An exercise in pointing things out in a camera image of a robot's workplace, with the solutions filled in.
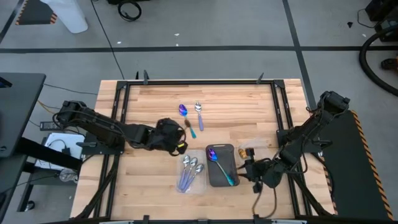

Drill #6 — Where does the orange cable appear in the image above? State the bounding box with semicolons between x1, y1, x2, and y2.
36;99;62;115

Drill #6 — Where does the thick black hose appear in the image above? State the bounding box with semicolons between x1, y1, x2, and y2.
358;24;398;97

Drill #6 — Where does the large hazard-striped black mat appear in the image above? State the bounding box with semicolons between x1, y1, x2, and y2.
312;109;396;222

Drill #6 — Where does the thin black cable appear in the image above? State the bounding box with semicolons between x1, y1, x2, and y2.
42;83;99;96

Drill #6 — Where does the lavender-handled silver spoon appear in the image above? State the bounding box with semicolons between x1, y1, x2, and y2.
181;157;198;192
177;155;191;190
194;101;205;131
183;164;205;194

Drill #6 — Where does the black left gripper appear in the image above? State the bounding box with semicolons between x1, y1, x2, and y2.
148;117;189;157

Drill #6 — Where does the black equipment box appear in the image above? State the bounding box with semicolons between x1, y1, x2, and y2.
365;0;398;43

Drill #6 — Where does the long black floor cable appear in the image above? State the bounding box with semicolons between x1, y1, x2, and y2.
90;0;126;80

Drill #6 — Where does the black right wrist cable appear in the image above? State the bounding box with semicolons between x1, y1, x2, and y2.
252;183;278;219

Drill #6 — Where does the small hazard-striped black mat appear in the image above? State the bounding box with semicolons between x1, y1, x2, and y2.
14;0;58;26

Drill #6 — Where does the black aluminium table frame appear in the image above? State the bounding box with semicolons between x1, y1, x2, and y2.
74;79;335;220

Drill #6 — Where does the smoke grey plastic bin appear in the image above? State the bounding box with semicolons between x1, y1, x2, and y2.
205;143;241;188

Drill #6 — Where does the iridescent rainbow spoon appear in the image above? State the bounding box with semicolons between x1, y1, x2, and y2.
207;147;234;186
208;149;235;187
178;103;197;139

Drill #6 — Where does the black coiled cable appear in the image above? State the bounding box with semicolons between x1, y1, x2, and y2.
117;0;142;22

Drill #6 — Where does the white floor stand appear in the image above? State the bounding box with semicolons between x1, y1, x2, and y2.
39;0;89;34

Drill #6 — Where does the black side desk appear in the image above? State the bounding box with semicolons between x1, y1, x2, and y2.
0;72;83;224

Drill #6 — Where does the black shoe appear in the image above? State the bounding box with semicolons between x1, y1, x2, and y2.
381;57;398;71

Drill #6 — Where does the black power adapter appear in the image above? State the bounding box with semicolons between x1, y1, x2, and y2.
39;121;62;131

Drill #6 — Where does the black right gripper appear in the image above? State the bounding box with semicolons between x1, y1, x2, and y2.
238;148;285;194

